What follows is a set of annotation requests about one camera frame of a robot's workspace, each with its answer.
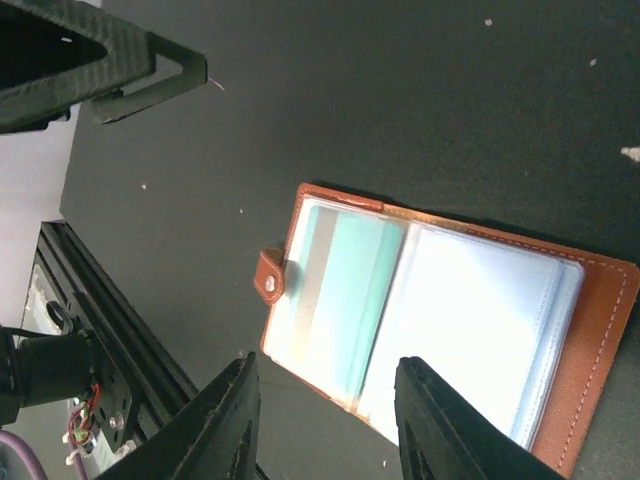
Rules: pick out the brown leather card holder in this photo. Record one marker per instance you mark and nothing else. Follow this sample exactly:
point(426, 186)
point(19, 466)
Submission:
point(524, 329)

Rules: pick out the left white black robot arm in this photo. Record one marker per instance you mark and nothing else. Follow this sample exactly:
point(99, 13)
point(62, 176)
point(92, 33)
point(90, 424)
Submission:
point(55, 55)

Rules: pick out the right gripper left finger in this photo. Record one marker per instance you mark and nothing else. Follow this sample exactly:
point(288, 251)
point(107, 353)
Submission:
point(213, 437)

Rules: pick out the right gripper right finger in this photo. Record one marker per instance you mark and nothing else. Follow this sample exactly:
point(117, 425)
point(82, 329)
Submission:
point(441, 436)

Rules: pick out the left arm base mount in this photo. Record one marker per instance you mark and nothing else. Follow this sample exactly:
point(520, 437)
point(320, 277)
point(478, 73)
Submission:
point(100, 390)

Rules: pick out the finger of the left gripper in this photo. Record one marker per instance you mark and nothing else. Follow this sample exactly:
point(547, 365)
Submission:
point(30, 104)
point(117, 105)

